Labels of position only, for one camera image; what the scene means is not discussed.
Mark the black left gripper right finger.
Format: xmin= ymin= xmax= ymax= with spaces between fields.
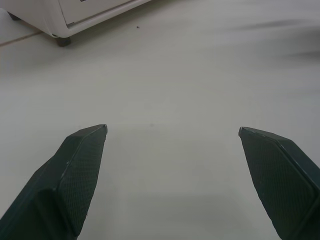
xmin=238 ymin=126 xmax=320 ymax=240

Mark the white appliance with feet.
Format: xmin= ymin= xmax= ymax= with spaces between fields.
xmin=6 ymin=0 xmax=152 ymax=48

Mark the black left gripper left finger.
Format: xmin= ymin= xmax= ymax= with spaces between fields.
xmin=0 ymin=123 xmax=108 ymax=240

